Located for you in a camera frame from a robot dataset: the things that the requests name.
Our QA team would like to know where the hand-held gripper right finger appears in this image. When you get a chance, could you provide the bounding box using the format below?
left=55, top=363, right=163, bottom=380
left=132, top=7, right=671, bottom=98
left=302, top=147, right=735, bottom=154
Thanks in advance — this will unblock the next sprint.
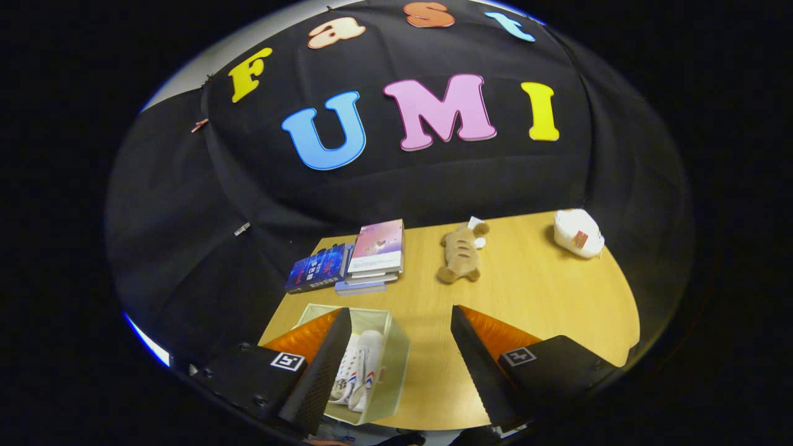
left=450, top=304, right=620, bottom=434

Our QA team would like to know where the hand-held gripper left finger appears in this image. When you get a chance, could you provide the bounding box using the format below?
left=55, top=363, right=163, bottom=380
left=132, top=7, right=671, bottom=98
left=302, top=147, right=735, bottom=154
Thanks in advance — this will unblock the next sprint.
left=195, top=307, right=353, bottom=437

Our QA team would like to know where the white striped canvas shoe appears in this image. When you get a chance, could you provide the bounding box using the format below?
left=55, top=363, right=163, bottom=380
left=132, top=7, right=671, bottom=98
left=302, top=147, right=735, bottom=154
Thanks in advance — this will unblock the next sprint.
left=328, top=334, right=366, bottom=406
left=354, top=330, right=385, bottom=413

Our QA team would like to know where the green fabric storage box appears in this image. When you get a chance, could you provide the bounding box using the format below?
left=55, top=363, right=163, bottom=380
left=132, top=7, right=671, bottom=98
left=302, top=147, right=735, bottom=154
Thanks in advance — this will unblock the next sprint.
left=291, top=304, right=411, bottom=426

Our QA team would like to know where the pale blue book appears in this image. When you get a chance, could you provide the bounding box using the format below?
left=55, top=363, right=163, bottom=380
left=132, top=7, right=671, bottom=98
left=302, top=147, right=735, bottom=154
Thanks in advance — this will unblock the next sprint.
left=335, top=243, right=388, bottom=296

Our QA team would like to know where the dark blue book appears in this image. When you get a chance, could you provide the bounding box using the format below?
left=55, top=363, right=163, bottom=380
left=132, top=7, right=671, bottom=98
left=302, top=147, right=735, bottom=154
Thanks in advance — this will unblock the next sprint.
left=285, top=243, right=349, bottom=294

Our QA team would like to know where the white book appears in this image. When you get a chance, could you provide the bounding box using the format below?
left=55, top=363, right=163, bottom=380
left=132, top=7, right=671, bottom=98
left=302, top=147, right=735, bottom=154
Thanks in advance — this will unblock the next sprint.
left=344, top=268, right=403, bottom=286

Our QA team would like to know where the brown plush toy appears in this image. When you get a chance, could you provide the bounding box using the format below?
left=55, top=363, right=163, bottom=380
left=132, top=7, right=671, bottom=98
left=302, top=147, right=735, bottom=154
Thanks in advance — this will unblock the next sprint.
left=437, top=222, right=490, bottom=284

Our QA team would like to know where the pink book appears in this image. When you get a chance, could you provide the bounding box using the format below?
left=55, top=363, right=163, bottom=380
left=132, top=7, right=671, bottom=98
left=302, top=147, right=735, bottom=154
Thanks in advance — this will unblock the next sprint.
left=347, top=219, right=405, bottom=274

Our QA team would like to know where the white plush toy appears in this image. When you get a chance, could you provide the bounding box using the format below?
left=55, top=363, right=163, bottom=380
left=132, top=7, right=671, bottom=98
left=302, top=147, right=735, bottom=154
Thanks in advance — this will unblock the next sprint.
left=553, top=209, right=605, bottom=259

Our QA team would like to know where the black backdrop cloth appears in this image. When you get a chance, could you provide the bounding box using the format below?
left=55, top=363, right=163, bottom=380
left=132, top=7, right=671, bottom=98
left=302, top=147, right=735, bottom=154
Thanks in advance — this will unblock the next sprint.
left=105, top=0, right=691, bottom=372

